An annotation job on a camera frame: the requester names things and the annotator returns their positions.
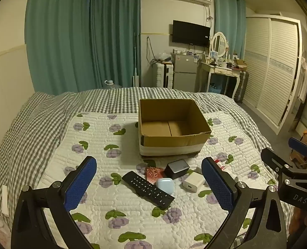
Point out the white louvred wardrobe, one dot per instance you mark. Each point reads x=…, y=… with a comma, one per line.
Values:
x=270, y=70

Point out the silver fridge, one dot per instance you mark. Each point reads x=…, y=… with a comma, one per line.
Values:
x=184, y=72

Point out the white oval mirror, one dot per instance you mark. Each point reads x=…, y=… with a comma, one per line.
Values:
x=218, y=44

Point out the grey power adapter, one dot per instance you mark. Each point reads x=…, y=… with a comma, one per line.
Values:
x=175, y=168

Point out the light blue earbuds case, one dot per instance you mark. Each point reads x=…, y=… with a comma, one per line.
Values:
x=165, y=185

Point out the cardboard box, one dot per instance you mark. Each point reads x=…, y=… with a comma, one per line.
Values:
x=169, y=140

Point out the blue plastic basket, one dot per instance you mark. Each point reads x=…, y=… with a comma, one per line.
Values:
x=215, y=87

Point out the red patterned small box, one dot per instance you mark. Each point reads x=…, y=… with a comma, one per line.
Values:
x=153, y=173

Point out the clear plastic bag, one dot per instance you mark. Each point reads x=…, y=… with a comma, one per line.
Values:
x=163, y=57

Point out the white charger plug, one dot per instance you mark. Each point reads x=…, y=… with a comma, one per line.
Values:
x=193, y=181

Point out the hanging light clothes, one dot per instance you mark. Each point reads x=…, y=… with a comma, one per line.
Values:
x=305, y=80

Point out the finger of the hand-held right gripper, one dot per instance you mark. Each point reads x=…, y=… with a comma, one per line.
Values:
x=272, y=158
x=298, y=144

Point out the grey suitcase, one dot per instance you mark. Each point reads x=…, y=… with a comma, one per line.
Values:
x=241, y=85

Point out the clear water jug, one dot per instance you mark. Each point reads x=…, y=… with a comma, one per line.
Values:
x=113, y=84

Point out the black wall television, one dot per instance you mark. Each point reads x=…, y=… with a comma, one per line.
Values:
x=191, y=33

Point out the small white red bottle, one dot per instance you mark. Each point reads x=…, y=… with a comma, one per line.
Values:
x=222, y=166

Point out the white dressing table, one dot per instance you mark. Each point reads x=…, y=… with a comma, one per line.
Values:
x=221, y=70

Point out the white suitcase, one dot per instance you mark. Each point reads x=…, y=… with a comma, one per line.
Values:
x=161, y=75

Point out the teal curtain panel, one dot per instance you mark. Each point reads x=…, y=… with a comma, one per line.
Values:
x=114, y=44
x=228, y=26
x=57, y=44

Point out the black remote control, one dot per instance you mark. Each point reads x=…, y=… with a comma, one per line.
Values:
x=148, y=189

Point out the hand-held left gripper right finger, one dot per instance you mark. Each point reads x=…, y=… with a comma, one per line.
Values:
x=217, y=184

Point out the white floral quilt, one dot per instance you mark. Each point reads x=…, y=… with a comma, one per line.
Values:
x=104, y=134

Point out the white flat mop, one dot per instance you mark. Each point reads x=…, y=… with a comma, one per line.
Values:
x=135, y=80

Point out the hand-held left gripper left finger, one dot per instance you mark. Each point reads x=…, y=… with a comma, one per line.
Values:
x=81, y=184

